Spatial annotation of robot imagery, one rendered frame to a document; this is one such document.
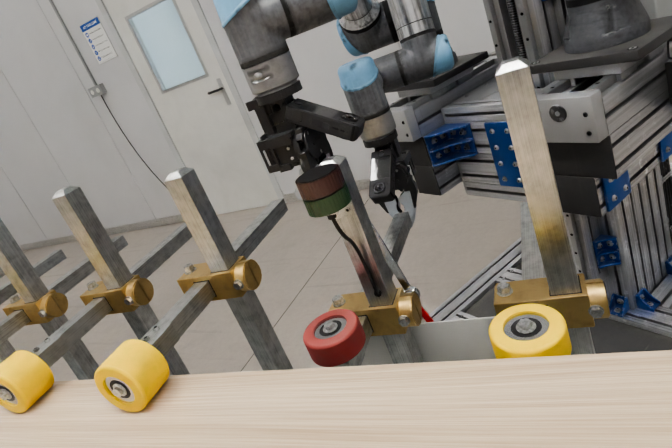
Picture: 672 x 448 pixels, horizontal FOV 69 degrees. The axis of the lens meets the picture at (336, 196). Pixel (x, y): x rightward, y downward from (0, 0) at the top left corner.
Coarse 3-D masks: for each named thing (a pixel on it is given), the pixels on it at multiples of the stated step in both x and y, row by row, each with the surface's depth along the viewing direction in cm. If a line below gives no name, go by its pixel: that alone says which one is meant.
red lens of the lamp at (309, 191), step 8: (328, 176) 60; (336, 176) 60; (296, 184) 61; (304, 184) 60; (312, 184) 60; (320, 184) 60; (328, 184) 60; (336, 184) 60; (304, 192) 61; (312, 192) 60; (320, 192) 60; (328, 192) 60
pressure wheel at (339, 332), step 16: (320, 320) 68; (336, 320) 67; (352, 320) 65; (304, 336) 66; (320, 336) 65; (336, 336) 63; (352, 336) 63; (320, 352) 63; (336, 352) 62; (352, 352) 63
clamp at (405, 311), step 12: (396, 288) 75; (348, 300) 77; (360, 300) 76; (396, 300) 72; (408, 300) 71; (360, 312) 73; (372, 312) 72; (384, 312) 72; (396, 312) 71; (408, 312) 71; (420, 312) 74; (372, 324) 73; (384, 324) 73; (396, 324) 72; (408, 324) 71
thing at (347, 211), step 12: (312, 168) 65; (324, 168) 62; (336, 168) 61; (300, 180) 62; (312, 180) 60; (348, 204) 66; (336, 216) 63; (348, 216) 67; (336, 228) 64; (348, 240) 66; (360, 252) 68
